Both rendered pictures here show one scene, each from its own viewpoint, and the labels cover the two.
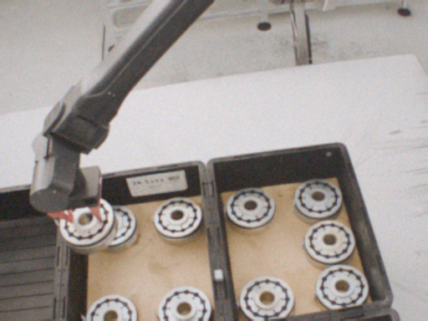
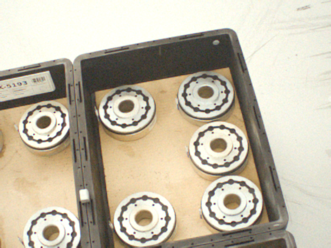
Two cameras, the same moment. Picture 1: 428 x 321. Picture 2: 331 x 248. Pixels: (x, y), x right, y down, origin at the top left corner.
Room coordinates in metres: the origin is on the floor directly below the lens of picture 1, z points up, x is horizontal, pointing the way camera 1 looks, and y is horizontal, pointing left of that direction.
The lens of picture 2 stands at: (0.09, -0.10, 1.78)
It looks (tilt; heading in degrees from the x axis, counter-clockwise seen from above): 57 degrees down; 6
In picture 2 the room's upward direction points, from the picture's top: 10 degrees counter-clockwise
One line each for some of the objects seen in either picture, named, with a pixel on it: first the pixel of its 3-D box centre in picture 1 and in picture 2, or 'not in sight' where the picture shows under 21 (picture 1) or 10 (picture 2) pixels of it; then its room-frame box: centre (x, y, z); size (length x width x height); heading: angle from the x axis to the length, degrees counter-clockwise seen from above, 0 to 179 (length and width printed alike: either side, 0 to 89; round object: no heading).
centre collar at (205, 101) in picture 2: (318, 196); (205, 93); (0.73, -0.12, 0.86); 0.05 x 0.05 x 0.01
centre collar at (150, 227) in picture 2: (267, 298); (143, 218); (0.50, 0.00, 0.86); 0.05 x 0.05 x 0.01
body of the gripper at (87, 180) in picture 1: (65, 176); not in sight; (0.57, 0.31, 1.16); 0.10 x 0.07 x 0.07; 95
